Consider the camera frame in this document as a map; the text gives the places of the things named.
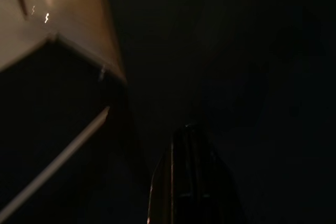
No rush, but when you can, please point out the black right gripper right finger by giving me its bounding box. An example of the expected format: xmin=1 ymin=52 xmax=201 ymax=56
xmin=186 ymin=125 xmax=246 ymax=224

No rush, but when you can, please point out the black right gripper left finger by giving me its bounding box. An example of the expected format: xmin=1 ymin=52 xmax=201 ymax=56
xmin=148 ymin=125 xmax=188 ymax=224

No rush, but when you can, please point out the silver fridge door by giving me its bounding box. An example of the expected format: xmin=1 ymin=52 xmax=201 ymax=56
xmin=0 ymin=0 xmax=129 ymax=222

